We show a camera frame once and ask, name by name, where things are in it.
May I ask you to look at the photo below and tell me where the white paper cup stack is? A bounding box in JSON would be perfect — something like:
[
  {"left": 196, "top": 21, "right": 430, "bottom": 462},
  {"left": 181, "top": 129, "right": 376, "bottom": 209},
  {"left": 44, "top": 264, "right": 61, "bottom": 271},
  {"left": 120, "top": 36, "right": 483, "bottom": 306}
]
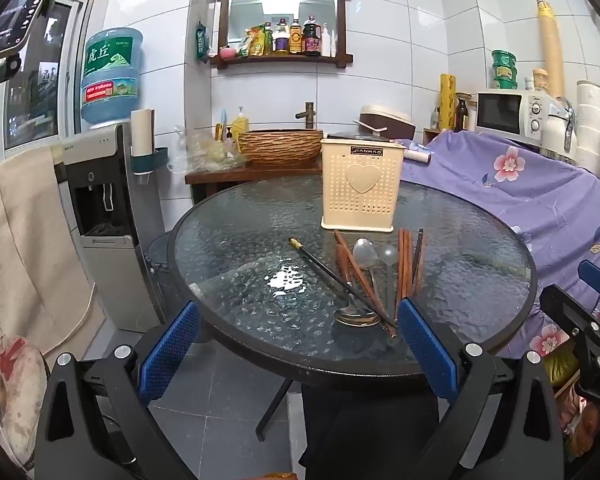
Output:
[{"left": 130, "top": 108, "right": 156, "bottom": 158}]

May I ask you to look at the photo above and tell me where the purple floral cloth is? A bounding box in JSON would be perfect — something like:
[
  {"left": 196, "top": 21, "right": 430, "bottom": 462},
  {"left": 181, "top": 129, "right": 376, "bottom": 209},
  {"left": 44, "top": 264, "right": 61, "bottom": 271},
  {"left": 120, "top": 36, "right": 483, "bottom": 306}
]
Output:
[{"left": 390, "top": 130, "right": 600, "bottom": 361}]

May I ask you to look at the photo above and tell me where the window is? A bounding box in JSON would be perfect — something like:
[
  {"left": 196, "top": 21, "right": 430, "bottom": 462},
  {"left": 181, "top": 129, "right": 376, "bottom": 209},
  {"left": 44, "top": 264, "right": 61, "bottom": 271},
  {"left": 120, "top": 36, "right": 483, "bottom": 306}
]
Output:
[{"left": 0, "top": 0, "right": 93, "bottom": 158}]

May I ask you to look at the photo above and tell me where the woven sink basin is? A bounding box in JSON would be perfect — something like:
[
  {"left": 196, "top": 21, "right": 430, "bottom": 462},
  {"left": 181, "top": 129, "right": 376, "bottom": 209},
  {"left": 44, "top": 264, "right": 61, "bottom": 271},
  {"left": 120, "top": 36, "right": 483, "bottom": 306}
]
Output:
[{"left": 237, "top": 130, "right": 325, "bottom": 166}]

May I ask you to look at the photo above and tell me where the green cup holder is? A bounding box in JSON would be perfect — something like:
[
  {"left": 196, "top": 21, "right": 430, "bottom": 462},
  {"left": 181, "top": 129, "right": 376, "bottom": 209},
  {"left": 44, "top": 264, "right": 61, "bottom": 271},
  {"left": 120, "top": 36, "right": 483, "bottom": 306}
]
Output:
[{"left": 130, "top": 146, "right": 170, "bottom": 177}]

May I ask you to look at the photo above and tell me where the yellow green bag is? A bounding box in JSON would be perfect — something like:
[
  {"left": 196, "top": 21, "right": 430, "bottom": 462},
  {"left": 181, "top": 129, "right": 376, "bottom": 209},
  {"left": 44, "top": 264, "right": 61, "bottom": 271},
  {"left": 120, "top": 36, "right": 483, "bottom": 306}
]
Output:
[{"left": 545, "top": 340, "right": 600, "bottom": 461}]

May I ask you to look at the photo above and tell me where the brown handled metal spoon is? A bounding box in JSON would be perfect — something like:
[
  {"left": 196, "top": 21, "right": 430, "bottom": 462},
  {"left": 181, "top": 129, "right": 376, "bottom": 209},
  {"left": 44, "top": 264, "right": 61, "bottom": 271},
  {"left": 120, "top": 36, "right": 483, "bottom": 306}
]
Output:
[{"left": 332, "top": 244, "right": 382, "bottom": 327}]

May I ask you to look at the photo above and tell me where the brown wooden chopstick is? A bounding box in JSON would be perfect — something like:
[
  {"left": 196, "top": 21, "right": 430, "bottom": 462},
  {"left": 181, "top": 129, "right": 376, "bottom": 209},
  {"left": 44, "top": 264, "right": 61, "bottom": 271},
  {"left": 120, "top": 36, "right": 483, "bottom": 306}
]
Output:
[
  {"left": 396, "top": 229, "right": 406, "bottom": 311},
  {"left": 407, "top": 230, "right": 417, "bottom": 301},
  {"left": 333, "top": 230, "right": 397, "bottom": 338},
  {"left": 402, "top": 229, "right": 411, "bottom": 306}
]

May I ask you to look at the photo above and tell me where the beige cloth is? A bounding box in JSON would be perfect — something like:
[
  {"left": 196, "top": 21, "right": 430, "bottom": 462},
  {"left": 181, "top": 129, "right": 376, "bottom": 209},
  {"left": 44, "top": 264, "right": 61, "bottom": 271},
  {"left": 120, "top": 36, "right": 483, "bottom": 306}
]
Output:
[{"left": 0, "top": 147, "right": 106, "bottom": 356}]

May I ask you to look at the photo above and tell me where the yellow oil bottle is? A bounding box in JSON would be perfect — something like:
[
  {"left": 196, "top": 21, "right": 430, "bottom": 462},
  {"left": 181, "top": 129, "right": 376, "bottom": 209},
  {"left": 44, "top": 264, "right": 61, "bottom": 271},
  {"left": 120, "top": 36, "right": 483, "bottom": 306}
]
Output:
[{"left": 252, "top": 24, "right": 275, "bottom": 57}]

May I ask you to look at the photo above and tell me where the grey water dispenser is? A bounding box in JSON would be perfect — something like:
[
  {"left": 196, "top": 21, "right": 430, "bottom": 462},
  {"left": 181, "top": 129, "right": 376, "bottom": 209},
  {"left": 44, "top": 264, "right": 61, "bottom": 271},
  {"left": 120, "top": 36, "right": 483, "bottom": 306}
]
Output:
[{"left": 55, "top": 122, "right": 166, "bottom": 333}]

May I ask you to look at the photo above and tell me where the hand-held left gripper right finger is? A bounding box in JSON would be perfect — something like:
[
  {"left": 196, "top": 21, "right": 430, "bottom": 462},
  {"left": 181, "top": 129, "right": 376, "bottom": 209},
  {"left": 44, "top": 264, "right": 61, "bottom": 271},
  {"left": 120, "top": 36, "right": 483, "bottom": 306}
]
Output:
[{"left": 397, "top": 297, "right": 566, "bottom": 480}]

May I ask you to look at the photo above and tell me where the blue water jug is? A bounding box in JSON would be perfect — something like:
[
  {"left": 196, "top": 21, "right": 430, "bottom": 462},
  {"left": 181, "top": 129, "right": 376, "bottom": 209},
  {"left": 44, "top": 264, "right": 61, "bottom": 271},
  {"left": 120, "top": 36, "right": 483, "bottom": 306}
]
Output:
[{"left": 80, "top": 27, "right": 144, "bottom": 128}]

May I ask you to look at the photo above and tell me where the cream plastic utensil holder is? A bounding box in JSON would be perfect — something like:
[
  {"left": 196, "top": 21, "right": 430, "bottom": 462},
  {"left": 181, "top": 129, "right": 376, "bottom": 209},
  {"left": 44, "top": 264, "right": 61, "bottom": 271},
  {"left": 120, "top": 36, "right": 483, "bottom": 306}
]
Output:
[{"left": 320, "top": 137, "right": 406, "bottom": 233}]

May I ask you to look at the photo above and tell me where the wooden side table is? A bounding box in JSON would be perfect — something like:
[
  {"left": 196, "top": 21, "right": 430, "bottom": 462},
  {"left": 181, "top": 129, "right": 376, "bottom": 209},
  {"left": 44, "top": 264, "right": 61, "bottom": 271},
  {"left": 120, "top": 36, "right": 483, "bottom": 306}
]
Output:
[{"left": 185, "top": 160, "right": 326, "bottom": 206}]

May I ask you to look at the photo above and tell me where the brown white rice cooker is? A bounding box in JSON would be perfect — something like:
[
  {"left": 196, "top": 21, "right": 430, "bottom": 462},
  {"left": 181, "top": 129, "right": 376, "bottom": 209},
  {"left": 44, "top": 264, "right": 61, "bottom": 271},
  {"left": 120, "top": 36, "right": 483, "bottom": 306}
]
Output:
[{"left": 352, "top": 105, "right": 413, "bottom": 141}]

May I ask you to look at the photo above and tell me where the clear plastic bag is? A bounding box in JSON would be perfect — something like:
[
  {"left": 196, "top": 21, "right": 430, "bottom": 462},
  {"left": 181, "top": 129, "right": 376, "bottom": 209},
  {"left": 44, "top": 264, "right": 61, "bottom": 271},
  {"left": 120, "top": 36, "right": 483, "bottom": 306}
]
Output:
[{"left": 172, "top": 127, "right": 246, "bottom": 173}]

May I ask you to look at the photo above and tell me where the green packet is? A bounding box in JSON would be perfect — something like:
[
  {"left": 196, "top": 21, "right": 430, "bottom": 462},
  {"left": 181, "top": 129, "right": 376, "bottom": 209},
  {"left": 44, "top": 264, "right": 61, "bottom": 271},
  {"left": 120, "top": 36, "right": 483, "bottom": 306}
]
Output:
[{"left": 196, "top": 22, "right": 212, "bottom": 63}]

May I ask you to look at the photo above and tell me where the white thermos kettle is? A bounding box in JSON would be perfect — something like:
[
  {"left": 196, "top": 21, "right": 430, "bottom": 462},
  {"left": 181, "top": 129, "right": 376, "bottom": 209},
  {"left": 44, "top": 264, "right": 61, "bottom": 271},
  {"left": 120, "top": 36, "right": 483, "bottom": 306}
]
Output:
[{"left": 540, "top": 97, "right": 578, "bottom": 163}]

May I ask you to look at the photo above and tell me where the brown glass bottle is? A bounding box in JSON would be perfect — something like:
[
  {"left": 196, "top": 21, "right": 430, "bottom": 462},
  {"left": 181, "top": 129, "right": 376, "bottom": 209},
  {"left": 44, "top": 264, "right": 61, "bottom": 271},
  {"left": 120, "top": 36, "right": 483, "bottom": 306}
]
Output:
[{"left": 454, "top": 96, "right": 470, "bottom": 133}]

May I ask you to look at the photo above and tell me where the floral cushion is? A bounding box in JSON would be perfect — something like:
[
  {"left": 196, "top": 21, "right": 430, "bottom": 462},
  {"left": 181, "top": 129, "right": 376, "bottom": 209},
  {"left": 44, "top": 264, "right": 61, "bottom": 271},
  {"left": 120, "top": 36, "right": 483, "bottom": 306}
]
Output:
[{"left": 0, "top": 335, "right": 51, "bottom": 471}]

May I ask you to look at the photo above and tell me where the purple label bottle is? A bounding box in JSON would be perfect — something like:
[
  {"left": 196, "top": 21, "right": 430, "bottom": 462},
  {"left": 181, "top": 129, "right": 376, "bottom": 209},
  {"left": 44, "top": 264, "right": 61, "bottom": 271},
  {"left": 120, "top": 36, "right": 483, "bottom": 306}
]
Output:
[{"left": 275, "top": 19, "right": 291, "bottom": 56}]

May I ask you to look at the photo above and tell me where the black chopstick gold tip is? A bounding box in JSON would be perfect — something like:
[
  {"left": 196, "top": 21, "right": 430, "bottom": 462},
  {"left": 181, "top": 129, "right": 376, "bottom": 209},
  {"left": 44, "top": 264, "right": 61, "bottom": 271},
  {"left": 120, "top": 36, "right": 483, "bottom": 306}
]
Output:
[{"left": 289, "top": 238, "right": 398, "bottom": 330}]

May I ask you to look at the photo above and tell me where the tall yellow paper cup stack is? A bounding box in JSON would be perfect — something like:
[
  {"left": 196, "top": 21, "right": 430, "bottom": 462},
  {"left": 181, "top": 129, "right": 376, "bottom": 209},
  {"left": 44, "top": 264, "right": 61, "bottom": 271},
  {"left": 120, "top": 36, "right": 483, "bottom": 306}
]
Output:
[{"left": 536, "top": 0, "right": 566, "bottom": 101}]

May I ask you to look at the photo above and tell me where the person's leg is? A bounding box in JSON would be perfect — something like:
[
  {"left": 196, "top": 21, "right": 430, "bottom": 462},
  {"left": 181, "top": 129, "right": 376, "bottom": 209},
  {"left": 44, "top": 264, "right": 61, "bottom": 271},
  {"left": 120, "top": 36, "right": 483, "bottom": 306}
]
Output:
[{"left": 300, "top": 380, "right": 441, "bottom": 480}]

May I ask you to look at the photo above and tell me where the wooden mirror shelf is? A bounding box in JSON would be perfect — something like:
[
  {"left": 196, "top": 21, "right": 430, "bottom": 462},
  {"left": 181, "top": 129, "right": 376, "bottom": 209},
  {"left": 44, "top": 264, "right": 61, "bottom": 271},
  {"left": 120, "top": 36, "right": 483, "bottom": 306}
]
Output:
[{"left": 210, "top": 0, "right": 353, "bottom": 71}]

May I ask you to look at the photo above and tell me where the yellow wrapped roll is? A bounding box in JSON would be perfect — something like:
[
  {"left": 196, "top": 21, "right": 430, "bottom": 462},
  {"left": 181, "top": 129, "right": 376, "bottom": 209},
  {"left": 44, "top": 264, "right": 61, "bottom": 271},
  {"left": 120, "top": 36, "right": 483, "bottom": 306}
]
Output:
[{"left": 440, "top": 74, "right": 456, "bottom": 131}]

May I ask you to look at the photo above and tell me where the stack of white paper rolls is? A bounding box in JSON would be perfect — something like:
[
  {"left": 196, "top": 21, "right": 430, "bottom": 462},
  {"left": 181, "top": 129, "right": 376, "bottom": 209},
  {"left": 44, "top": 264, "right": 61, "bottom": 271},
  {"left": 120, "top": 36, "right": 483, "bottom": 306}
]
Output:
[{"left": 575, "top": 67, "right": 600, "bottom": 183}]

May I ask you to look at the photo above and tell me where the dark soy sauce bottle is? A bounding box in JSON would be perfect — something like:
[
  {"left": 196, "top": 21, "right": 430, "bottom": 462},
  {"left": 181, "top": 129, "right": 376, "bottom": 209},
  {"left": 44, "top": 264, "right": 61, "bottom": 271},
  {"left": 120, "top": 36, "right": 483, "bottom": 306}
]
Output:
[{"left": 302, "top": 16, "right": 323, "bottom": 57}]

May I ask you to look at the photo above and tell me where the white frying pan with lid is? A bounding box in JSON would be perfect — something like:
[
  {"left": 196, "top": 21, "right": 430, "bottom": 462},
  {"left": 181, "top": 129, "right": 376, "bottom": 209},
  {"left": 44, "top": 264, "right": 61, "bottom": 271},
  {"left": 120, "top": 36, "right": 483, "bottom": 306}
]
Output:
[{"left": 326, "top": 131, "right": 432, "bottom": 165}]

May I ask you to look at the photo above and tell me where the dark chopstick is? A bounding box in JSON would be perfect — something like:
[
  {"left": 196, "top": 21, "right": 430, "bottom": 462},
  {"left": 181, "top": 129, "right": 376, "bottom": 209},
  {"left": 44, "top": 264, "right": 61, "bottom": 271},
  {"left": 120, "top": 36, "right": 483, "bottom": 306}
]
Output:
[{"left": 413, "top": 229, "right": 425, "bottom": 293}]

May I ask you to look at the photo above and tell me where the white cable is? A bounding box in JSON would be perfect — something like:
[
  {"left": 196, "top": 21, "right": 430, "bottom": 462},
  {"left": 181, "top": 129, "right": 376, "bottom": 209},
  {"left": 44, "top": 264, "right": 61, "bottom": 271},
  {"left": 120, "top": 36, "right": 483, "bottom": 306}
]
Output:
[{"left": 50, "top": 280, "right": 97, "bottom": 356}]

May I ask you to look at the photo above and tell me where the white microwave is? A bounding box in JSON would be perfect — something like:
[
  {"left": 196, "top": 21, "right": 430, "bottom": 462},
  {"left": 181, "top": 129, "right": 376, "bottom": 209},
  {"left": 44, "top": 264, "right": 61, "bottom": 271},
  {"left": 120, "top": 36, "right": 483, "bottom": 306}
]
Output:
[{"left": 476, "top": 88, "right": 553, "bottom": 146}]

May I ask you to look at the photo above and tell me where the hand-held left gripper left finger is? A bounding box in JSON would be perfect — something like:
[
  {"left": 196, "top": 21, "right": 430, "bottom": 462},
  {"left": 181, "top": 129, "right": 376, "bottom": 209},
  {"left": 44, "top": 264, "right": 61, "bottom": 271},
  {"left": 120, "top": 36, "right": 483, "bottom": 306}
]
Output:
[{"left": 34, "top": 301, "right": 203, "bottom": 480}]

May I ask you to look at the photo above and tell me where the yellow soap bottle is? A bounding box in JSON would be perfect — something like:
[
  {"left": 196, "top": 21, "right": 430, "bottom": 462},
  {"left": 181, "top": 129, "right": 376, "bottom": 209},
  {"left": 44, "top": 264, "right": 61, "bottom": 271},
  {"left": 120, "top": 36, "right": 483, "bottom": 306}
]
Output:
[{"left": 231, "top": 106, "right": 251, "bottom": 142}]

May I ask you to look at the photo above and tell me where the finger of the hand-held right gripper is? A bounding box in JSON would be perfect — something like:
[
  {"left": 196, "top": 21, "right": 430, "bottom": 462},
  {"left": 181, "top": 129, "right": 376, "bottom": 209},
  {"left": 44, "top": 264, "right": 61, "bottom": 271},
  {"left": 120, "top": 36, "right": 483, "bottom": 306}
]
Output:
[
  {"left": 540, "top": 284, "right": 600, "bottom": 344},
  {"left": 578, "top": 259, "right": 600, "bottom": 306}
]

